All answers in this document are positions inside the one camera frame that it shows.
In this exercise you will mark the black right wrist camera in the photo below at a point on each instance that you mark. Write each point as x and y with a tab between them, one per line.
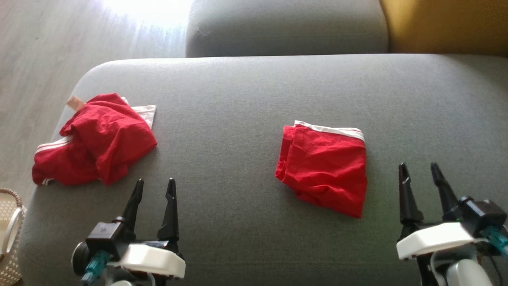
480	214

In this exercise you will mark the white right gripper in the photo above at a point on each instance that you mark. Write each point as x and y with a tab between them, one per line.
432	238

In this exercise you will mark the grey yellow sofa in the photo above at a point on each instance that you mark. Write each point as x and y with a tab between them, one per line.
238	119

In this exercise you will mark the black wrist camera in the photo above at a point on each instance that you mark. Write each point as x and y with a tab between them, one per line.
480	214
105	234

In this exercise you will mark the beige woven laundry basket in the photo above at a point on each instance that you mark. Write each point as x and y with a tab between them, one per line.
10	254

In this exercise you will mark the large yellow sofa backrest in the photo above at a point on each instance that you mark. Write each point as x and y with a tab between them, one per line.
448	24

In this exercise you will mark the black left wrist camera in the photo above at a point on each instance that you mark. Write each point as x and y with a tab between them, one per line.
105	234

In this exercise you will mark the red shirt white sleeves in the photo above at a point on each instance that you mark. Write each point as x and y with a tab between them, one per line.
107	139

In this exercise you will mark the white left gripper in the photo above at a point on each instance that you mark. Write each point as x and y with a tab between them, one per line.
151	260

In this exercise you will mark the red shorts white waistband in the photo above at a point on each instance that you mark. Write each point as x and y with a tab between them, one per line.
325	167

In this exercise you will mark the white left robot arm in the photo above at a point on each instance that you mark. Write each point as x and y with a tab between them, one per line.
123	283

